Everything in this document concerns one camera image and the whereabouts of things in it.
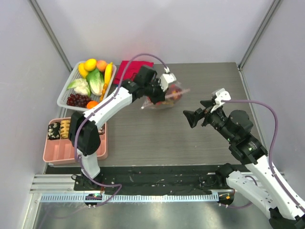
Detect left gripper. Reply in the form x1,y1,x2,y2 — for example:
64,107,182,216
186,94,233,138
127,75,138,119
144,79,169,105

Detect clear pink zip top bag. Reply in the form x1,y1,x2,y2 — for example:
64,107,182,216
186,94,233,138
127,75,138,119
141,82,190,110

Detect strawberries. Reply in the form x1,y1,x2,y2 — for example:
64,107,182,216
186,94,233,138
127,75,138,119
166,84,182,101

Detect dark grape bunch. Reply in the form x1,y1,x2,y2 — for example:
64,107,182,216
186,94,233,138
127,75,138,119
66,94,91,108

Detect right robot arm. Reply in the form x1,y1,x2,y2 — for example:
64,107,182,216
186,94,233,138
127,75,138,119
183,100,305,229

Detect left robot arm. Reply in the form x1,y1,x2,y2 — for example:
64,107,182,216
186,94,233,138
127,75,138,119
68,65,176,190

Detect red folded cloth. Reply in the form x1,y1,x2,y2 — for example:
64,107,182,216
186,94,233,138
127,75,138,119
112,60,154,85

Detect orange carrot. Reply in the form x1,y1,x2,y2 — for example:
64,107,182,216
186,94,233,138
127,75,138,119
100,83,108,102

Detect yellow banana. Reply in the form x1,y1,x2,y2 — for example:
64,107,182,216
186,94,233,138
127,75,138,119
104,62,113,85

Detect orange peach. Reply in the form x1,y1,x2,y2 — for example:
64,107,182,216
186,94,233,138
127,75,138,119
96,60,108,72

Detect green lettuce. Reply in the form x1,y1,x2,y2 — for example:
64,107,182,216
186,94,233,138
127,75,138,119
86,68,104,96

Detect orange fruit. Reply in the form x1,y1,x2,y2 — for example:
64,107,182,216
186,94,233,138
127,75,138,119
86,101,99,109

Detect sprinkled chocolate donut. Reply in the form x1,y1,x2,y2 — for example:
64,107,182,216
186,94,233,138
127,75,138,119
98,124,106,135

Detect large yellow lemon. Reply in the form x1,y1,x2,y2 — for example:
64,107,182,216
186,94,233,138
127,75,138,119
84,58,97,72

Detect small yellow lemon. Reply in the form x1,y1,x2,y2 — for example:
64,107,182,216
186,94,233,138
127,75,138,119
78,62,89,79

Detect white cauliflower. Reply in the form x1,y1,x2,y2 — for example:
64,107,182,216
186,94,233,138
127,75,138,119
67,78,91,96

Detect white fruit basket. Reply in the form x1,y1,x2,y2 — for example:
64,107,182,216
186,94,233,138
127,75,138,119
57,61,117,112

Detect yellow striped pastry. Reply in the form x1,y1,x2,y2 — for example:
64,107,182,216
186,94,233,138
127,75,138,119
60,119,71,139

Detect nut topped donut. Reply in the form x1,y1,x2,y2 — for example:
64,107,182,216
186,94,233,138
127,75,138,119
47,122,60,140

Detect pink divided tray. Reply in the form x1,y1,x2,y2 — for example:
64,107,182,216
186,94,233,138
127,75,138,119
43,117,108,166

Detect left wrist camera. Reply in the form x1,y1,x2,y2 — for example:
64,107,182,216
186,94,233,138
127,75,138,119
159,67,176,92

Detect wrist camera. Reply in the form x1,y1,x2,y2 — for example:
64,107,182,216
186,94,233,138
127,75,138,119
211,88,231,113
159,67,176,92

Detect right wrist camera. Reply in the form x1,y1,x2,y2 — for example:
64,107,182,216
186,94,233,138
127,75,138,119
211,88,231,113

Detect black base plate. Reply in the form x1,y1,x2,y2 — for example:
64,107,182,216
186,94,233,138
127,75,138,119
71,165,229,196

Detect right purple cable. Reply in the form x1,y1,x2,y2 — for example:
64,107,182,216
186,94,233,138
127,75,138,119
218,99,300,210

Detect purple cable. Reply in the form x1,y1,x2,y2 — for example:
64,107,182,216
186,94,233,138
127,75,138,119
73,52,171,219
218,99,300,210

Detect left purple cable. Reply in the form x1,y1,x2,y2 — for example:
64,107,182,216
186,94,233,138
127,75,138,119
73,52,171,219

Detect white slotted cable duct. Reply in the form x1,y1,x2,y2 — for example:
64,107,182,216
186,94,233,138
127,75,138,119
41,193,219,203

